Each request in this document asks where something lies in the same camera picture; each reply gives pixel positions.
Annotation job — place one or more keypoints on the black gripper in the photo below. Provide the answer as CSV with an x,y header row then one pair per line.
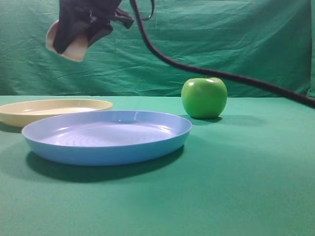
x,y
75,16

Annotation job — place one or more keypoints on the red and yellow bread bun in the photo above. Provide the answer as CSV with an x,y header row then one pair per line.
x,y
75,51

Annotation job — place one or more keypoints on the yellow plastic plate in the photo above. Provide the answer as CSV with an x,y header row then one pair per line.
x,y
20,114

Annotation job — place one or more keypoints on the blue plastic plate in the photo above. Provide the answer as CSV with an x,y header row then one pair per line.
x,y
107,138

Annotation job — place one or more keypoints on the green apple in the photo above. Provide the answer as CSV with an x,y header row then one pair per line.
x,y
204,98

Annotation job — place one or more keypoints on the green backdrop cloth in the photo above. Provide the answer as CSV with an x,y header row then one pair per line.
x,y
269,40

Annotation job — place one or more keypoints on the green table cloth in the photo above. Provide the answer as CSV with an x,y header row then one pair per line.
x,y
249,173

